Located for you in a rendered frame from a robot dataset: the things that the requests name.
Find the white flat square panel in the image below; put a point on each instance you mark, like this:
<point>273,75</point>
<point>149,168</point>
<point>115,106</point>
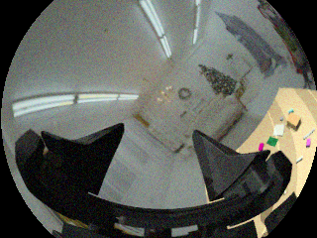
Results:
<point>279,130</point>

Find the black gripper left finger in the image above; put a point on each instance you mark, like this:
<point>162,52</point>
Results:
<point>89,156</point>

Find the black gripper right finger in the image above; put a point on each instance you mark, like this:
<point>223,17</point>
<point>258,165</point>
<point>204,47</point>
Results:
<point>220,165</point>

